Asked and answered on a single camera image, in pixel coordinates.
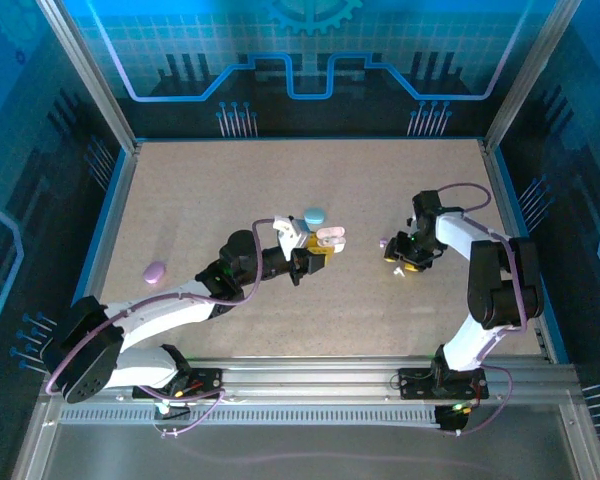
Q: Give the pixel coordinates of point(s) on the white earbud charging case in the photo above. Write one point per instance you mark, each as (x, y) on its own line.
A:
(332, 234)

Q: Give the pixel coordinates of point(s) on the light blue earbud charging case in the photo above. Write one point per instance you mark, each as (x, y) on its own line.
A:
(315, 216)

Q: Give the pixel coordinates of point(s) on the purple earbud charging case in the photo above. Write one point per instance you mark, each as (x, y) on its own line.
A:
(155, 272)

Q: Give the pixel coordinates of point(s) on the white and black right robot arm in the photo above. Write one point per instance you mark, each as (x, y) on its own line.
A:
(500, 280)

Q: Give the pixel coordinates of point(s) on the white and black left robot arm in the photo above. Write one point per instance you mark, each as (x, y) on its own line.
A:
(155, 310)

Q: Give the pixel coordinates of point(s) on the grey metal front shelf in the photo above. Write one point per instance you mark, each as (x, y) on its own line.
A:
(305, 450)

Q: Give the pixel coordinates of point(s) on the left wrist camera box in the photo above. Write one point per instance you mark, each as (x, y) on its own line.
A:
(292, 235)

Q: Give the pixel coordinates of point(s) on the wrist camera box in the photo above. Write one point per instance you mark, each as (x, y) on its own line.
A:
(410, 221)
(292, 235)

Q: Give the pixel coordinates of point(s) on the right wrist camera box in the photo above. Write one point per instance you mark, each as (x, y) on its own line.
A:
(410, 221)

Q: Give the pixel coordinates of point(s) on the aluminium side rail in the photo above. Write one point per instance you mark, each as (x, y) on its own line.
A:
(107, 250)
(504, 200)

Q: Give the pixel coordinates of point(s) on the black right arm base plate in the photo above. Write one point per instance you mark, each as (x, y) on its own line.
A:
(412, 384)

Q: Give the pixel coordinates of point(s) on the aluminium front rail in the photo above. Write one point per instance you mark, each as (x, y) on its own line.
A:
(310, 380)

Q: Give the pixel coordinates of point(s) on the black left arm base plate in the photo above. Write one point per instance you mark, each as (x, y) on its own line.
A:
(210, 382)

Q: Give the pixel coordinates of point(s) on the aluminium frame post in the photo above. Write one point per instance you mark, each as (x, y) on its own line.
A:
(92, 75)
(528, 75)

